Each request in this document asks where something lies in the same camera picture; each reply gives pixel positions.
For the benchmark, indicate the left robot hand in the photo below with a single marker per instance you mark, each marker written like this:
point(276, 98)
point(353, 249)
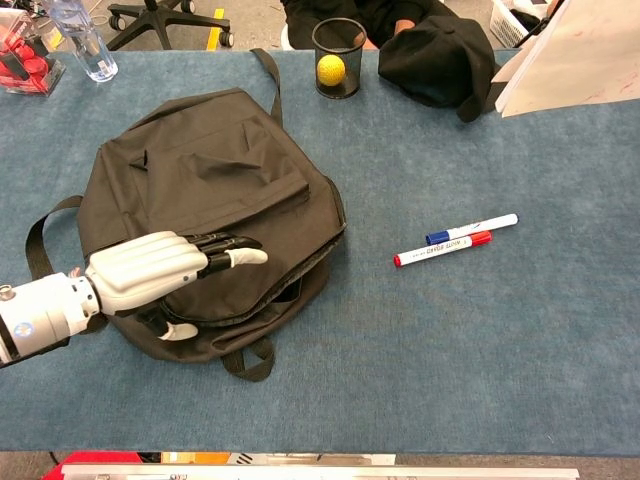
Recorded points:
point(145, 270)

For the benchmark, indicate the black fabric backpack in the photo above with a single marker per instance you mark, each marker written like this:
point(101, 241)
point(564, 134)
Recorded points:
point(210, 190)

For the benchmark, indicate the white book with yellow band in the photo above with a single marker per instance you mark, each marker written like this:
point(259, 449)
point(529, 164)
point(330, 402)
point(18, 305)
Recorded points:
point(565, 65)

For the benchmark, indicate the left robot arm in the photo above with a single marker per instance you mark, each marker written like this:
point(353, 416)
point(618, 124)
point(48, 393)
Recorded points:
point(40, 315)

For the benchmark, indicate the red panel under table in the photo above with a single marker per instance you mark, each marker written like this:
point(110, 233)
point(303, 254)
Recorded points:
point(100, 462)

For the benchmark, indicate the clear plastic bottle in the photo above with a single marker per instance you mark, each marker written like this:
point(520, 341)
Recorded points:
point(90, 45)

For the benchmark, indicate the clear box with red items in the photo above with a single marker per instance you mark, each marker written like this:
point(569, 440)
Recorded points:
point(27, 70)

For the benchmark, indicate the black office chair base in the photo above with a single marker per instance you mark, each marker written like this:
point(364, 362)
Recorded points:
point(165, 17)

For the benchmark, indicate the yellow ball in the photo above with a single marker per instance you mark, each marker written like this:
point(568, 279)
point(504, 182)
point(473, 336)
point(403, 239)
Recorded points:
point(331, 69)

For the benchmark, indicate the black mesh pen cup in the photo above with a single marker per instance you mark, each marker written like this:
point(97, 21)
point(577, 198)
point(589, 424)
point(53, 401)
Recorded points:
point(350, 80)

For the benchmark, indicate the red-capped whiteboard marker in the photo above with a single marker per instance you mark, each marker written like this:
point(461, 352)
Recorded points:
point(440, 248)

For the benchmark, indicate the blue-capped whiteboard marker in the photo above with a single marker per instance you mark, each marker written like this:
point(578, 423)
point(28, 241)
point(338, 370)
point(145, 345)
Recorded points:
point(480, 227)

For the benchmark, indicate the person in black clothes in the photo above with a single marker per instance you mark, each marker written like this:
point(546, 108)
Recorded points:
point(380, 15)

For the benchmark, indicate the black baseball cap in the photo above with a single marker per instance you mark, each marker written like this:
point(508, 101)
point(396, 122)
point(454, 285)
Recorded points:
point(435, 65)

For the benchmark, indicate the white plastic basket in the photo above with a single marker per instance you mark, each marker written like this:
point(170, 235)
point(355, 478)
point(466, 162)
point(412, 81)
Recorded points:
point(510, 25)

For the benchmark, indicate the aluminium profile rail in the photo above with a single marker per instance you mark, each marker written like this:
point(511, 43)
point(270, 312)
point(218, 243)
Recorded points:
point(320, 473)

